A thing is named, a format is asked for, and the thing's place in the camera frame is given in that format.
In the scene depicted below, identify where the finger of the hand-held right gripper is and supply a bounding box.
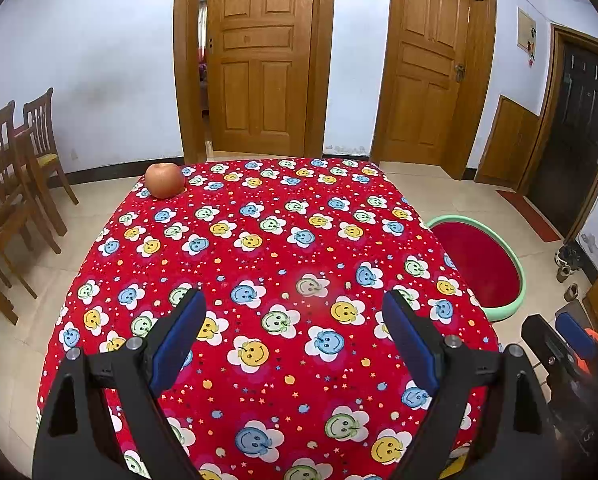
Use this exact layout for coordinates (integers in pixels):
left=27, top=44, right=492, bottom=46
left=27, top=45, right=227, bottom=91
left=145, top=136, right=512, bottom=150
left=555, top=311, right=598, bottom=362
left=521, top=314, right=580, bottom=391

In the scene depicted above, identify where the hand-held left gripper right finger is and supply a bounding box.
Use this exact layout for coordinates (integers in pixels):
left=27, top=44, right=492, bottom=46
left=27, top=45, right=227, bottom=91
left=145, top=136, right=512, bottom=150
left=381, top=289, right=554, bottom=480

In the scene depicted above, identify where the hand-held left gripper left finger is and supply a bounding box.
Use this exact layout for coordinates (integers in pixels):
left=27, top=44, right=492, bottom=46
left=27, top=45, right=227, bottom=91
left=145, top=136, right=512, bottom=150
left=33, top=287, right=207, bottom=480

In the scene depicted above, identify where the red basin with green rim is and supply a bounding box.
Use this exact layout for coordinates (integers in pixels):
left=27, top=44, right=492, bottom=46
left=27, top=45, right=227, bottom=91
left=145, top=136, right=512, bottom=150
left=425, top=215, right=527, bottom=323

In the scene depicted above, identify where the pair of dark sneakers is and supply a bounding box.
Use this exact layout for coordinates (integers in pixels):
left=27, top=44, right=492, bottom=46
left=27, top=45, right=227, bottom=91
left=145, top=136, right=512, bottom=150
left=554, top=241, right=586, bottom=267

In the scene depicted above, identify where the orange printed carton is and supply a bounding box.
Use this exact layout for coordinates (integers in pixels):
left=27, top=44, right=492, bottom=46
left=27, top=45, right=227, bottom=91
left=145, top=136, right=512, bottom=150
left=436, top=452, right=470, bottom=480

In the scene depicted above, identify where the red door mat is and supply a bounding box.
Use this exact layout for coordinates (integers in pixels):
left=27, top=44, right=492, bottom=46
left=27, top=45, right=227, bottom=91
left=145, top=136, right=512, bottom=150
left=495, top=189, right=562, bottom=242

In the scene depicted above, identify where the red smiley flower tablecloth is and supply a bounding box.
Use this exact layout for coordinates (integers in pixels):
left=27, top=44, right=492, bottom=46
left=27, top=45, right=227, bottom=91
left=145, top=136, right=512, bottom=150
left=36, top=157, right=502, bottom=480

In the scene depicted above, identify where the orange-red apple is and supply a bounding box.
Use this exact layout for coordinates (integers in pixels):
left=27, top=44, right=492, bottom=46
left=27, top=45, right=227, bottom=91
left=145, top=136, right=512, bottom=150
left=145, top=162, right=186, bottom=199

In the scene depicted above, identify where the dark entrance door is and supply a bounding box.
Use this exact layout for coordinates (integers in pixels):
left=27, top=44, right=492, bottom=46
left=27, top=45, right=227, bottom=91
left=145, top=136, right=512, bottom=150
left=516, top=24, right=598, bottom=246

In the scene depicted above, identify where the wooden chair with yellow cushion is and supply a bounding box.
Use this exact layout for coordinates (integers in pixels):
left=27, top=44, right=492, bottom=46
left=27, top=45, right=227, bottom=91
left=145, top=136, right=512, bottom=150
left=23, top=87, right=80, bottom=206

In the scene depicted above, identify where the closed wooden door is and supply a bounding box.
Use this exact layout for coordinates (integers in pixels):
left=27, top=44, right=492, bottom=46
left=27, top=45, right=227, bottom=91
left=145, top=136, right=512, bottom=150
left=371, top=0, right=497, bottom=181

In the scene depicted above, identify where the open wooden door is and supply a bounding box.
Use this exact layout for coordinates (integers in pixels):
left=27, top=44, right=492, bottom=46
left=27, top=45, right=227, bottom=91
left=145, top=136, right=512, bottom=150
left=174, top=0, right=337, bottom=163

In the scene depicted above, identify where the low wooden wall panel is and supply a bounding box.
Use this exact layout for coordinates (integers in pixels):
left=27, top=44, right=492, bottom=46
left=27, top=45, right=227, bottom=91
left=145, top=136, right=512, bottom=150
left=474, top=95, right=540, bottom=191

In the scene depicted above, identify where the beige wall plaque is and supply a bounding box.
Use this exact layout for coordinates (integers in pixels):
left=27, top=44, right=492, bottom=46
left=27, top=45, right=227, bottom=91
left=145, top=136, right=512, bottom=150
left=516, top=6, right=538, bottom=67

